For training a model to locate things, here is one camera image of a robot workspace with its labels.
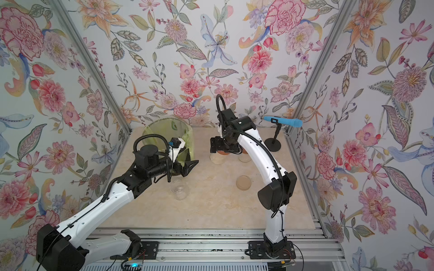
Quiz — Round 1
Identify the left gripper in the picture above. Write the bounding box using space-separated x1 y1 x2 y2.
147 148 199 179

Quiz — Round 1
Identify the jar with terracotta lid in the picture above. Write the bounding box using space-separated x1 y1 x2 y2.
238 149 252 163
210 152 226 165

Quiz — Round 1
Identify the clear jar with rice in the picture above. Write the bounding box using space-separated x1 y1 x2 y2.
170 180 189 201

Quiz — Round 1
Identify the beige jar lid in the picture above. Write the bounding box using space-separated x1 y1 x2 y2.
236 176 252 191

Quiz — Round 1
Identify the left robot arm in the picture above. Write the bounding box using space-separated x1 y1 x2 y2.
36 134 198 271

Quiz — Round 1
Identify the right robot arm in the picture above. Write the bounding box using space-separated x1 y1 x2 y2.
210 94 297 260

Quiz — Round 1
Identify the yellow-green plastic bin liner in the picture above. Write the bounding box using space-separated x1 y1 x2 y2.
141 117 196 163

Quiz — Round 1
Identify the black mesh trash bin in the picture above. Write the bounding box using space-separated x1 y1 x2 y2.
141 117 194 175

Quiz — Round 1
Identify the blue microphone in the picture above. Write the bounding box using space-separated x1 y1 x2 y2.
263 116 303 128

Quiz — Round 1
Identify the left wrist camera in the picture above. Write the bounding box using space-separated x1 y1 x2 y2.
168 137 185 162

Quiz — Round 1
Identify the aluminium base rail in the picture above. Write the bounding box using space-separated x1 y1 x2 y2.
54 229 347 271

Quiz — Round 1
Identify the right aluminium corner post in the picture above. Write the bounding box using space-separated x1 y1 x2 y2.
288 0 357 131

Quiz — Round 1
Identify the aluminium corner post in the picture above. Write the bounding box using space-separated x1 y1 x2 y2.
288 0 357 131
47 0 131 133

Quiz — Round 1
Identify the left aluminium corner post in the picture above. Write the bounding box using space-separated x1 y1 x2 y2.
47 0 131 133

